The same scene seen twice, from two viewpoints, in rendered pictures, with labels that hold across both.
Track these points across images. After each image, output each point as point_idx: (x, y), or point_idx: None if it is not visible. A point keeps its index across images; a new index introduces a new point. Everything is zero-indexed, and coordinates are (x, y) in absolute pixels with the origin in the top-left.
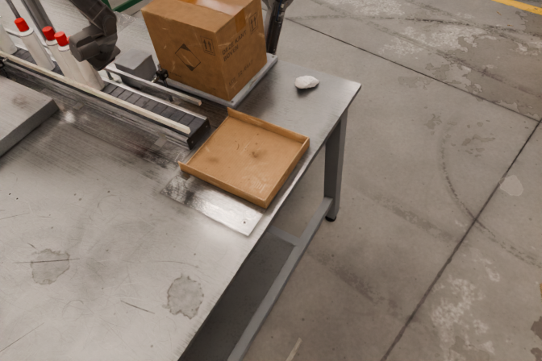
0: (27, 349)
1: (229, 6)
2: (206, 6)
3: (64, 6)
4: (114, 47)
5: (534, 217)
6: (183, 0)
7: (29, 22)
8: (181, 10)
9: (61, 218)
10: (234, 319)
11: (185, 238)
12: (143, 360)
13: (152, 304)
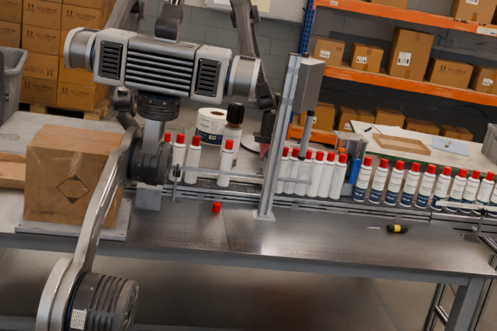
0: (72, 125)
1: (49, 136)
2: (70, 136)
3: (336, 251)
4: (120, 123)
5: None
6: (97, 139)
7: (333, 230)
8: (89, 133)
9: None
10: (9, 265)
11: (24, 148)
12: (16, 126)
13: (24, 134)
